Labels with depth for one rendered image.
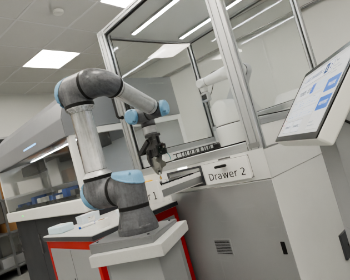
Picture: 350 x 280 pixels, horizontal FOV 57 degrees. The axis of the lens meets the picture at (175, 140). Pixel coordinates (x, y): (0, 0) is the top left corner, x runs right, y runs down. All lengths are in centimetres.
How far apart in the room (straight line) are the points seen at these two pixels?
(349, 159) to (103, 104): 195
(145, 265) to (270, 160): 77
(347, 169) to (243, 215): 73
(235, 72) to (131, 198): 79
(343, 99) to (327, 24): 393
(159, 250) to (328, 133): 61
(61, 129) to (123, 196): 135
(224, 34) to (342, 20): 330
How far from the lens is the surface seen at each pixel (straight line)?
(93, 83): 125
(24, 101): 635
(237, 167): 163
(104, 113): 263
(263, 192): 161
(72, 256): 194
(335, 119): 93
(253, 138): 157
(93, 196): 128
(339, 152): 113
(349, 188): 115
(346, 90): 95
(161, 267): 116
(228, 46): 162
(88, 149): 129
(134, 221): 119
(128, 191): 119
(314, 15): 492
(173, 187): 165
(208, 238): 193
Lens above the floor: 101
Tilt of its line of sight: 3 degrees up
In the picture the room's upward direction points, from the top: 16 degrees counter-clockwise
